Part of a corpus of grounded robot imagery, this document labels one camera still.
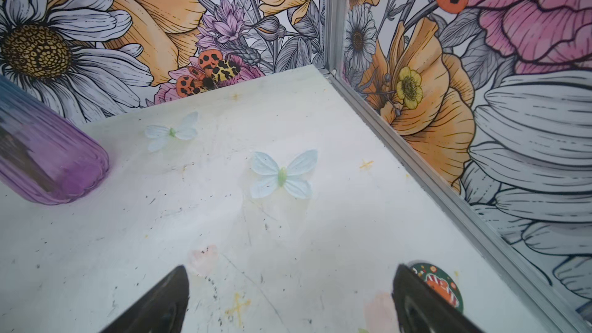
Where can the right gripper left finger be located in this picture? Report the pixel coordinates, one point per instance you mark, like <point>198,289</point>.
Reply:
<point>161,309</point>

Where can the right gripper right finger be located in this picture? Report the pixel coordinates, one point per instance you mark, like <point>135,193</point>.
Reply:
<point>421,309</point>

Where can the blue purple glass vase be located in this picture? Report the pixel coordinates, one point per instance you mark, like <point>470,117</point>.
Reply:
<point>44,158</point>

